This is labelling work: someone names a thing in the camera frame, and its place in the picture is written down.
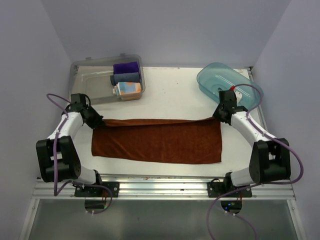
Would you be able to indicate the teal transparent plastic bin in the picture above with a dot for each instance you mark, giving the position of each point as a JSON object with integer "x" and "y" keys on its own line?
{"x": 217, "y": 77}

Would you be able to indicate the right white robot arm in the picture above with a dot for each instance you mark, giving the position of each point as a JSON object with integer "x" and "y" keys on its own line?
{"x": 269, "y": 160}

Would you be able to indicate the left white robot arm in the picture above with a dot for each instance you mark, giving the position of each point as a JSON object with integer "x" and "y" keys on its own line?
{"x": 57, "y": 155}

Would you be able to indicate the colourful polka dot towel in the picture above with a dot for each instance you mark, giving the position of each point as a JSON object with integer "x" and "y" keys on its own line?
{"x": 128, "y": 91}

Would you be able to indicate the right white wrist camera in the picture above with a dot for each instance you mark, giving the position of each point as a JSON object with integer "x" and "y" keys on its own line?
{"x": 238, "y": 94}

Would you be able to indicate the aluminium mounting rail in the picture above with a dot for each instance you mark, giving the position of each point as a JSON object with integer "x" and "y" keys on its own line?
{"x": 153, "y": 187}

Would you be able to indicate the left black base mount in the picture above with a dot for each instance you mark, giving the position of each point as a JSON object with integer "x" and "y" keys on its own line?
{"x": 105, "y": 189}

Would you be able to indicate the purple rolled towel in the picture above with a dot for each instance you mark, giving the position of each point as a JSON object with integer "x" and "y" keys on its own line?
{"x": 125, "y": 68}

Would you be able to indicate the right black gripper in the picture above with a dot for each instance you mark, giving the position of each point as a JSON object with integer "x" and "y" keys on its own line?
{"x": 216, "y": 115}

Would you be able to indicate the grey-blue rolled towel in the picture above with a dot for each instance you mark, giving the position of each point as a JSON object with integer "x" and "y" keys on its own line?
{"x": 125, "y": 77}

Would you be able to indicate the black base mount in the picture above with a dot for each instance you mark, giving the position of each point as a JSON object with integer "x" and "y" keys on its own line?
{"x": 105, "y": 189}
{"x": 218, "y": 186}

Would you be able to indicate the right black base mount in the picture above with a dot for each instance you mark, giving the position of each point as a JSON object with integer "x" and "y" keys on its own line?
{"x": 218, "y": 186}

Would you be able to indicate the grey transparent plastic bin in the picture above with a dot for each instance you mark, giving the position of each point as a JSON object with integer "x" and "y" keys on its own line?
{"x": 92, "y": 77}

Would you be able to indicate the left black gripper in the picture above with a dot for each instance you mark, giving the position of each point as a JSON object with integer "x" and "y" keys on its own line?
{"x": 98, "y": 119}

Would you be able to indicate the brown towel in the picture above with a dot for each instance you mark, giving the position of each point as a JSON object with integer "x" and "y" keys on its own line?
{"x": 169, "y": 141}

